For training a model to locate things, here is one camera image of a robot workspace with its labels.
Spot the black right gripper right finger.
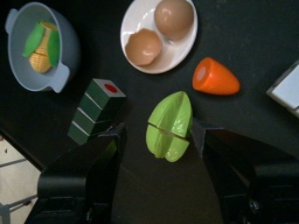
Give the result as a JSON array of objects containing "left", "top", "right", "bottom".
[{"left": 191, "top": 117, "right": 299, "bottom": 224}]

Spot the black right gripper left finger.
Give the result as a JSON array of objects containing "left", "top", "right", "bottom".
[{"left": 23, "top": 123, "right": 127, "bottom": 224}]

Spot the white toy cleaver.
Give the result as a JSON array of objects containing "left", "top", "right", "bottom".
[{"left": 266, "top": 59, "right": 299, "bottom": 117}]

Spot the green toy sushi roll block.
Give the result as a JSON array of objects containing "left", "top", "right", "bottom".
[{"left": 67, "top": 78, "right": 127, "bottom": 146}]

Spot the light green toy starfruit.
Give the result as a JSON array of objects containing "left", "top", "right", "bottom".
[{"left": 144, "top": 90, "right": 194, "bottom": 163}]

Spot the orange toy carrot piece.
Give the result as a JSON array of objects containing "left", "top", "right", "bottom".
[{"left": 191, "top": 56, "right": 242, "bottom": 96}]

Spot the grey blue toy pot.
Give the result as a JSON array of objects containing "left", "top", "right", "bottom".
[{"left": 4, "top": 1, "right": 82, "bottom": 94}]

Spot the toy corn cob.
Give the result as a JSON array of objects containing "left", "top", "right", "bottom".
[{"left": 22, "top": 20, "right": 62, "bottom": 74}]

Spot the brown toy eggshell half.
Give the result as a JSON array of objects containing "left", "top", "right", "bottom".
[{"left": 124, "top": 28, "right": 164, "bottom": 67}]

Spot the white round plate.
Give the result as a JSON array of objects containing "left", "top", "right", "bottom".
[{"left": 119, "top": 0, "right": 199, "bottom": 74}]

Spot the whole brown toy egg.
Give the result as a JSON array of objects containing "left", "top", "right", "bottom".
[{"left": 154, "top": 0, "right": 195, "bottom": 42}]

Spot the grey metal frame bar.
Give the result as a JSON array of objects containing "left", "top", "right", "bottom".
[{"left": 0, "top": 195, "right": 40, "bottom": 224}]

